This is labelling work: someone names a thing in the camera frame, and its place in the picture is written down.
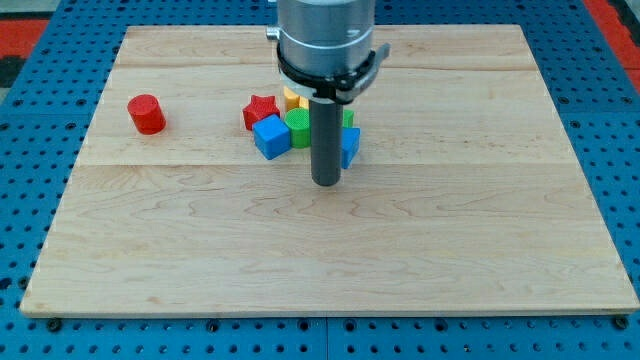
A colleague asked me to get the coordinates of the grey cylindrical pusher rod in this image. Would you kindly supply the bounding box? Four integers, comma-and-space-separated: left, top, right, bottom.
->
309, 101, 343, 187

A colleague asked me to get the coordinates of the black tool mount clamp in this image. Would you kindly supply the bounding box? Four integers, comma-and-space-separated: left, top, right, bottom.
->
276, 43, 391, 105

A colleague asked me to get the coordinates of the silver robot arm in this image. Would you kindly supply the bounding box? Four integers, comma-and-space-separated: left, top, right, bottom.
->
266, 0, 390, 186

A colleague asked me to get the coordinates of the blue triangle block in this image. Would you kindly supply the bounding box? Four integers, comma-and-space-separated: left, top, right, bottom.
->
341, 128, 361, 169

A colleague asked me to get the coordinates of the blue cube block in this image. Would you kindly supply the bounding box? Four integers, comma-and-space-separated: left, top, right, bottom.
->
253, 115, 291, 160

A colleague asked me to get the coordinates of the green block behind rod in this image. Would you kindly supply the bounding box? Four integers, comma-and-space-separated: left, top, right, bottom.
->
343, 109, 355, 128

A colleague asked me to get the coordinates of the green cylinder block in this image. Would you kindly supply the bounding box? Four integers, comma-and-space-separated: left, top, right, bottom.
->
285, 108, 310, 148

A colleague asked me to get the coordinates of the yellow block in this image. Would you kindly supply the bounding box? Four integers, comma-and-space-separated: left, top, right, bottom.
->
283, 86, 309, 111

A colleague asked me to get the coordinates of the red star block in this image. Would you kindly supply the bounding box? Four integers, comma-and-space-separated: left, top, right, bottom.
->
242, 95, 280, 131

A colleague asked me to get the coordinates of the wooden board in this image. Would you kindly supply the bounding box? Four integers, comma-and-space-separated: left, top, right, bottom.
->
21, 25, 639, 319

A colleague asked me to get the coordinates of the red cylinder block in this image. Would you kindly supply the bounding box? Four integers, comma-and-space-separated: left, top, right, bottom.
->
127, 94, 166, 135

